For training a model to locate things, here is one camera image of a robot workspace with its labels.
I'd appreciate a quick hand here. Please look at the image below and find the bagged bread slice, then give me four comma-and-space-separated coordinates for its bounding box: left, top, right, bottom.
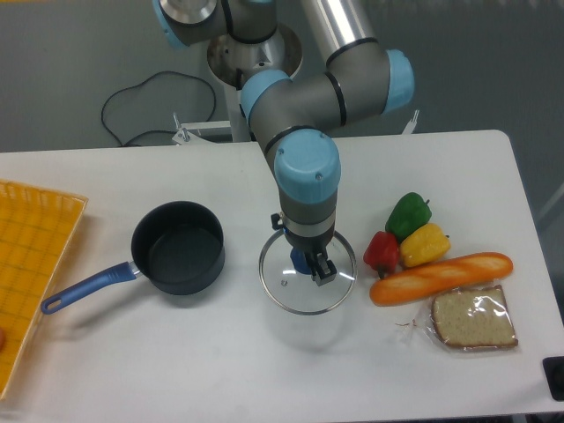
397, 285, 519, 353

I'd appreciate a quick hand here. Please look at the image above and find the green bell pepper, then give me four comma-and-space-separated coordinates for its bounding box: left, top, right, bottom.
385, 192, 432, 243

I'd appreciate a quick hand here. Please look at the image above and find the yellow plastic basket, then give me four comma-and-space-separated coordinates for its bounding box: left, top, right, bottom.
1, 180, 88, 399

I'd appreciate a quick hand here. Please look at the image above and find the black device at table edge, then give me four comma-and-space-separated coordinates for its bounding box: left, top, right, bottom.
542, 356, 564, 402

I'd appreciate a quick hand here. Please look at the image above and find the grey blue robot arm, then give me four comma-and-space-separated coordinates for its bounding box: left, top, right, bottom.
153, 1, 415, 285

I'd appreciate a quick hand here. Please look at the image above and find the dark saucepan blue handle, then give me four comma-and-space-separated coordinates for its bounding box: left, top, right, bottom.
41, 201, 226, 315

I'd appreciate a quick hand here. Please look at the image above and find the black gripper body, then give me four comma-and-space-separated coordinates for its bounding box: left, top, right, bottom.
283, 228, 334, 259

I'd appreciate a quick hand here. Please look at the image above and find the red bell pepper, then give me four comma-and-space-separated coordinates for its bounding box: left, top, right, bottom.
363, 231, 399, 278

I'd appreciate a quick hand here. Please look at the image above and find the orange baguette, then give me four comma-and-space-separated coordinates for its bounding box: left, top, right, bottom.
369, 252, 514, 307

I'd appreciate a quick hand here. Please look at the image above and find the black cable on floor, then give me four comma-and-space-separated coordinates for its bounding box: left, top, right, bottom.
100, 70, 218, 147

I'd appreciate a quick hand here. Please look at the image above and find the yellow bell pepper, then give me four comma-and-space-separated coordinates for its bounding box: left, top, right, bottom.
399, 223, 451, 268

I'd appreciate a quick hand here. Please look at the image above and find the glass lid blue knob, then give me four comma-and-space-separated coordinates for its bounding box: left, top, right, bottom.
258, 230, 358, 315

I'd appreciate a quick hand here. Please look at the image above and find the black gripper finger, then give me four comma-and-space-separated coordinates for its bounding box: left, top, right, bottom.
308, 252, 336, 286

